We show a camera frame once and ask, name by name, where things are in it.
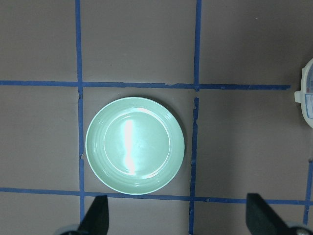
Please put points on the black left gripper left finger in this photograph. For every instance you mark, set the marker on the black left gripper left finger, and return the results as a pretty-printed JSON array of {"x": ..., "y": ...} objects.
[{"x": 96, "y": 220}]

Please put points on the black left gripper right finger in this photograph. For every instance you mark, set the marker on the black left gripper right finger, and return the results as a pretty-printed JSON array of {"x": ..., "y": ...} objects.
[{"x": 261, "y": 219}]

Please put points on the white rice cooker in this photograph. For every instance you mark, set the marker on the white rice cooker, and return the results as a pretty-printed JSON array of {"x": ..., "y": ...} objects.
[{"x": 305, "y": 95}]

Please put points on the green plate left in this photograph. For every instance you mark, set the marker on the green plate left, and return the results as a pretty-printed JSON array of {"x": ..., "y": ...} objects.
[{"x": 135, "y": 146}]

